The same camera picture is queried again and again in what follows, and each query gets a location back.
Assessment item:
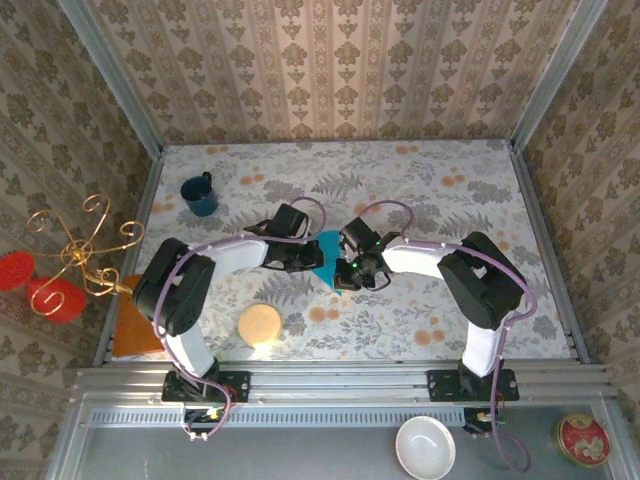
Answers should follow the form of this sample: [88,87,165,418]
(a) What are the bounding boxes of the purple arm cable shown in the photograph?
[152,196,329,444]
[359,199,539,474]

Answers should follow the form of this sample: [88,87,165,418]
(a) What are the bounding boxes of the white bowl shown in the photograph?
[395,415,457,480]

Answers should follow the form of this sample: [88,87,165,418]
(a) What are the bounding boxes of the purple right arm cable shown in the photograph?
[359,199,539,474]

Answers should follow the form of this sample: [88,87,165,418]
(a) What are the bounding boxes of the red plastic goblet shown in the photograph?
[0,251,89,325]

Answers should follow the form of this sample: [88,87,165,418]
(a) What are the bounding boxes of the gold wire stand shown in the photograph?
[27,193,149,317]

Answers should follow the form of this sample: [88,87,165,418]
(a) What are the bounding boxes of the aluminium table side rail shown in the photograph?
[93,144,165,367]
[508,142,591,364]

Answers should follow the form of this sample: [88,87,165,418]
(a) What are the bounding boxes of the dark blue mug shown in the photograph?
[179,171,220,218]

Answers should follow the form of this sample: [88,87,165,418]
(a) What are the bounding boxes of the aluminium frame post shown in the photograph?
[57,0,164,156]
[509,0,609,151]

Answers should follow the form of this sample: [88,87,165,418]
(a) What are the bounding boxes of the small black controller board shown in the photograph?
[462,407,506,434]
[180,405,225,431]

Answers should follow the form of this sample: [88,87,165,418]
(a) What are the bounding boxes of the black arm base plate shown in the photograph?
[427,368,520,403]
[161,370,252,404]

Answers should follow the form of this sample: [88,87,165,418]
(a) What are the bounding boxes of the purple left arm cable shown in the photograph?
[152,196,329,444]

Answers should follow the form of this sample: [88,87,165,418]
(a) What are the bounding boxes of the round cork coaster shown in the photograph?
[237,303,283,350]

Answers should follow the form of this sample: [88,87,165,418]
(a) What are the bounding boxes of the aluminium frame rail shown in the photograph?
[74,359,614,406]

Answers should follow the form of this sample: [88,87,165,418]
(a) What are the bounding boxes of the orange wooden board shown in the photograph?
[110,274,169,359]

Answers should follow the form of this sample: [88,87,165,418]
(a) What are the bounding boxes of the blue paper sheet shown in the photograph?
[315,230,351,297]

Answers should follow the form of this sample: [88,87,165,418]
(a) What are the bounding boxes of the grey slotted cable duct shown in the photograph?
[82,409,469,427]

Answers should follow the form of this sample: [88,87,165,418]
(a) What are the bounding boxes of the red round tin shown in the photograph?
[555,412,612,469]

